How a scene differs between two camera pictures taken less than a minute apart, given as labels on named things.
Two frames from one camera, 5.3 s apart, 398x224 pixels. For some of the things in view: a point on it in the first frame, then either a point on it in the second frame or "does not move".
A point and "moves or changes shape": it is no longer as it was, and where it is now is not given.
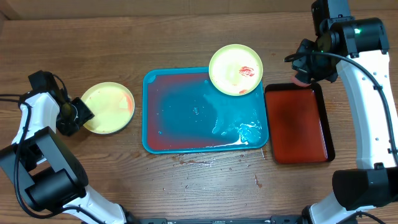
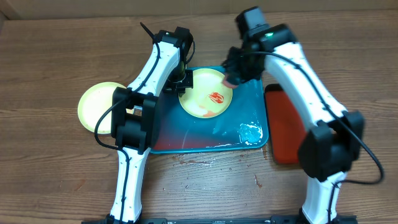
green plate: [112, 105] does not move
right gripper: [298, 66] → [234, 57]
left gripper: [70, 130] → [168, 88]
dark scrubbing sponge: [298, 82] moves or changes shape
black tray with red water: [300, 127] does not move
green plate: [236, 70] moves or changes shape
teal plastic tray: [183, 112] does not move
